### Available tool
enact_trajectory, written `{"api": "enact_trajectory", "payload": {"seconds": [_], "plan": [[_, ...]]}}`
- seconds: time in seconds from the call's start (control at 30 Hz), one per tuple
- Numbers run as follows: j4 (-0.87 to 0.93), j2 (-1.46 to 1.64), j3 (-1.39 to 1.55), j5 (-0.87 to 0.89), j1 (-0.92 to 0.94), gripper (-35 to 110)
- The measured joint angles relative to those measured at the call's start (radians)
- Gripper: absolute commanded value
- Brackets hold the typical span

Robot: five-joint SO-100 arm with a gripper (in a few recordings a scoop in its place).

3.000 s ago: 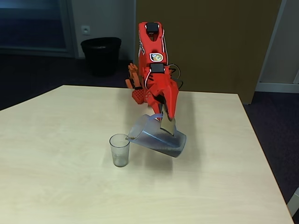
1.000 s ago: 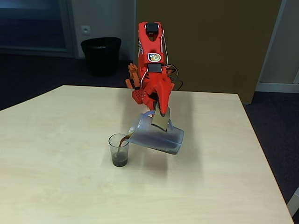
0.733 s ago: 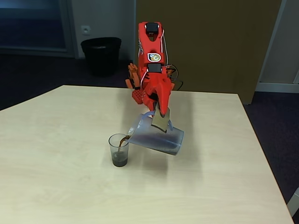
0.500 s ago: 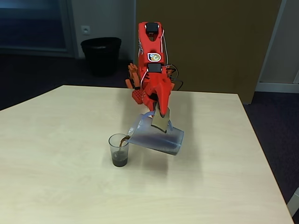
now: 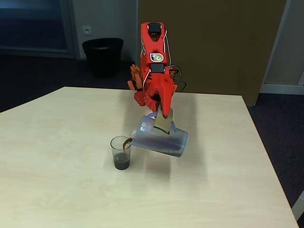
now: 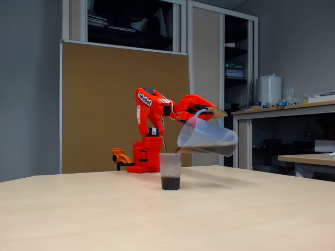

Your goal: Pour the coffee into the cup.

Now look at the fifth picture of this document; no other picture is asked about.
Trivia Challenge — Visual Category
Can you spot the black waste bin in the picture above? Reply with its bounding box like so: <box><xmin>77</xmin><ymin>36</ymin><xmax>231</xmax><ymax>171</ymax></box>
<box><xmin>82</xmin><ymin>38</ymin><xmax>124</xmax><ymax>78</ymax></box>

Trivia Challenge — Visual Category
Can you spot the clear plastic pitcher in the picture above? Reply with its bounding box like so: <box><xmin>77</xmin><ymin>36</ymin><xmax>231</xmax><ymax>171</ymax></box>
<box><xmin>130</xmin><ymin>108</ymin><xmax>189</xmax><ymax>158</ymax></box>

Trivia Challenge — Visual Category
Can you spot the dark glass window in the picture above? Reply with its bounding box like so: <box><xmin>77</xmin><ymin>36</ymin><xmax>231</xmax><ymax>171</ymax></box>
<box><xmin>0</xmin><ymin>0</ymin><xmax>76</xmax><ymax>57</ymax></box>

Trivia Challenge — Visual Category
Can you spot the translucent plastic cup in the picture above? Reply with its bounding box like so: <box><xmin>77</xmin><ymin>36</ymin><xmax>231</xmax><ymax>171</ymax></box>
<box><xmin>110</xmin><ymin>135</ymin><xmax>132</xmax><ymax>171</ymax></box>

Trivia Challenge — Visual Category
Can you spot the light grey furniture piece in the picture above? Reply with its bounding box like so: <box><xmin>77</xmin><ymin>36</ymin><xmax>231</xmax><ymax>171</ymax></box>
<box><xmin>291</xmin><ymin>190</ymin><xmax>304</xmax><ymax>223</ymax></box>

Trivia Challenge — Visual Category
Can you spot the brown pin board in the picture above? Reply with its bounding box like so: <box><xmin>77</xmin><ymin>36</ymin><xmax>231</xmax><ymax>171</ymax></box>
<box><xmin>137</xmin><ymin>0</ymin><xmax>287</xmax><ymax>107</ymax></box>

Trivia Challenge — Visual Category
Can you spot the black power cable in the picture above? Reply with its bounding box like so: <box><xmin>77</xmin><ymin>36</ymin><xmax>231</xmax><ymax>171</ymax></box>
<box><xmin>170</xmin><ymin>65</ymin><xmax>188</xmax><ymax>92</ymax></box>

